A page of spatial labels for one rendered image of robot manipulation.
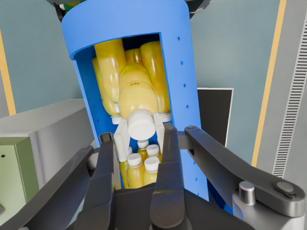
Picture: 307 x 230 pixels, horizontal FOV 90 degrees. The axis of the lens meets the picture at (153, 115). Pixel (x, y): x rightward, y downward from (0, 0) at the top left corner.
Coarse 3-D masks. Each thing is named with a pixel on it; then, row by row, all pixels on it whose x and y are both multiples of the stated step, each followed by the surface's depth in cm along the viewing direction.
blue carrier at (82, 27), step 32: (96, 0) 23; (128, 0) 23; (160, 0) 25; (64, 32) 29; (96, 32) 25; (128, 32) 24; (160, 32) 26; (192, 64) 32; (96, 96) 44; (192, 96) 32; (96, 128) 41; (192, 160) 33; (192, 192) 34
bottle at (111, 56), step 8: (112, 40) 34; (120, 40) 35; (96, 48) 35; (104, 48) 34; (112, 48) 34; (120, 48) 35; (96, 56) 36; (104, 56) 34; (112, 56) 34; (120, 56) 35; (104, 64) 35; (112, 64) 35; (120, 64) 35; (104, 72) 35; (112, 72) 35; (104, 80) 36; (112, 80) 35; (104, 88) 38; (112, 88) 36; (112, 96) 37
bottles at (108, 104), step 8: (136, 48) 38; (128, 56) 38; (136, 56) 38; (96, 64) 40; (96, 72) 41; (96, 80) 43; (104, 96) 42; (104, 104) 43; (112, 104) 43; (112, 112) 44; (112, 120) 46; (120, 120) 45; (144, 144) 52; (128, 152) 48; (144, 152) 52; (152, 152) 46; (160, 152) 52; (144, 160) 52; (160, 160) 47; (120, 168) 49
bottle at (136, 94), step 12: (120, 72) 34; (132, 72) 29; (144, 72) 31; (120, 84) 29; (132, 84) 25; (144, 84) 25; (120, 96) 25; (132, 96) 23; (144, 96) 23; (156, 96) 26; (120, 108) 24; (132, 108) 22; (144, 108) 22; (156, 108) 24
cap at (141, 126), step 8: (128, 120) 22; (136, 120) 20; (144, 120) 20; (152, 120) 21; (128, 128) 21; (136, 128) 21; (144, 128) 21; (152, 128) 21; (136, 136) 22; (144, 136) 22
